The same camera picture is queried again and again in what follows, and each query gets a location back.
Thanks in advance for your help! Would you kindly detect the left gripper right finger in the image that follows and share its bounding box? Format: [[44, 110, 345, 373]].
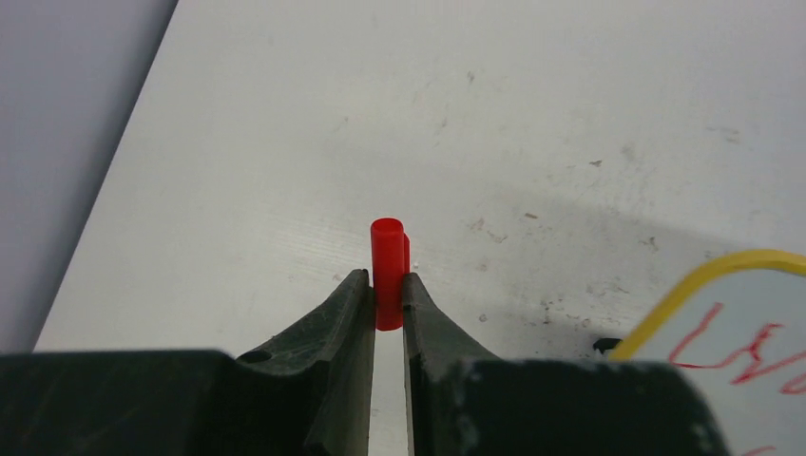
[[401, 273, 729, 455]]

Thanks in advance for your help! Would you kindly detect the left black board clip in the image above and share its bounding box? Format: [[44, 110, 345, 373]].
[[592, 337, 622, 354]]

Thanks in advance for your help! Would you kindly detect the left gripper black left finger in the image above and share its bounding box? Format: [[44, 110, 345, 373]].
[[1, 270, 375, 455]]

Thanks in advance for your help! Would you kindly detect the yellow-framed whiteboard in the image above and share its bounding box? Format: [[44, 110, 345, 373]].
[[609, 250, 805, 455]]

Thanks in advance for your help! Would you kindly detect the red marker cap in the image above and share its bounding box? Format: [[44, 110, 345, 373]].
[[370, 218, 411, 332]]

